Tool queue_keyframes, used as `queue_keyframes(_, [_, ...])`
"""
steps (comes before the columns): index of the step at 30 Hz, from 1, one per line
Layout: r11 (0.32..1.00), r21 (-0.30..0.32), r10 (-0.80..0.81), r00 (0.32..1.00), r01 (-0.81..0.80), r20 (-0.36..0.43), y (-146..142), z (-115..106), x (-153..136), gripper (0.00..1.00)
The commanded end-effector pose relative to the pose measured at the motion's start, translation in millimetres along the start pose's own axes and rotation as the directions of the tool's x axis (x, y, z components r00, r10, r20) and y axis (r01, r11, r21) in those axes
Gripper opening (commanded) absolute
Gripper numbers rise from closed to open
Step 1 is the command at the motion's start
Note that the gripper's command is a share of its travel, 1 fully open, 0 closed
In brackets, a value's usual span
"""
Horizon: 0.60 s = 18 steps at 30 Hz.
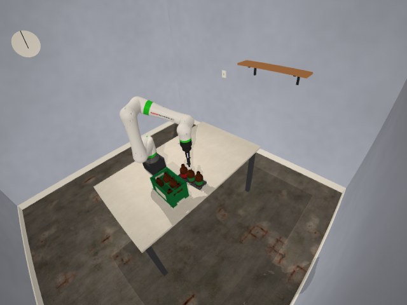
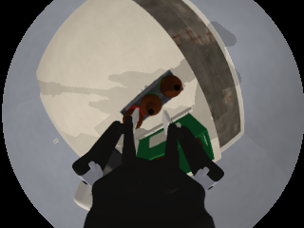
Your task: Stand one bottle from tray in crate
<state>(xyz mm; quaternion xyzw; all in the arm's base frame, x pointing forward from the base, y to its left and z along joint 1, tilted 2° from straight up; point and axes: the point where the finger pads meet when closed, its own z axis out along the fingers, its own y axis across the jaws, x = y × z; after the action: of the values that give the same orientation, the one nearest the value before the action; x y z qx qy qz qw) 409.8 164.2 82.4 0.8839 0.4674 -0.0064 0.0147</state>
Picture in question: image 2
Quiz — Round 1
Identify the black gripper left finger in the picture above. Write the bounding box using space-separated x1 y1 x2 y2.
72 108 141 193

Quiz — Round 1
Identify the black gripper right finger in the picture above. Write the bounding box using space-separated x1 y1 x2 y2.
161 110 224 194

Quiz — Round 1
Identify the green bottle crate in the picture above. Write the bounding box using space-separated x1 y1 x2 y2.
137 113 215 174

